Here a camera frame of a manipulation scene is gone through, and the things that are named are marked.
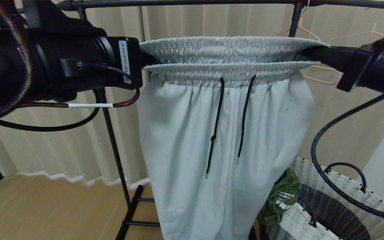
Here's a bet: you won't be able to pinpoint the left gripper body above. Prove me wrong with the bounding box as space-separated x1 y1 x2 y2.
37 33 143 102

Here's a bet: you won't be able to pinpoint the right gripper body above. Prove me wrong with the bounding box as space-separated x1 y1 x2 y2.
337 50 384 97

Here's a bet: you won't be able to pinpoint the pink clothes hanger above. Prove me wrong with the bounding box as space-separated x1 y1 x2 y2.
277 0 343 86
312 2 384 70

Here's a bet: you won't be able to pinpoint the pale grey shorts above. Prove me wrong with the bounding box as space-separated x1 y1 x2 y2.
138 36 329 240

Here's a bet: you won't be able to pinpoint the black clothes rack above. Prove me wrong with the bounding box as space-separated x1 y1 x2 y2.
57 0 384 240

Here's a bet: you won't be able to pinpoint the white laundry basket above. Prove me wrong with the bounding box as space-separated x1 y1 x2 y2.
265 157 384 240

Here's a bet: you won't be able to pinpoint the metal curtain wand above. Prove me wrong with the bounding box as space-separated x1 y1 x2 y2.
140 6 146 42

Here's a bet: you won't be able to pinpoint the beige curtain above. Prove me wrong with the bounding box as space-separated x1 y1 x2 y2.
0 0 384 187

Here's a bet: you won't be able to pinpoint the green printed garment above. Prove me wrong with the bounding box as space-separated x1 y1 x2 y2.
259 168 300 226

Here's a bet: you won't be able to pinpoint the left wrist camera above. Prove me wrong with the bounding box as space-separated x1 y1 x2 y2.
20 0 107 38

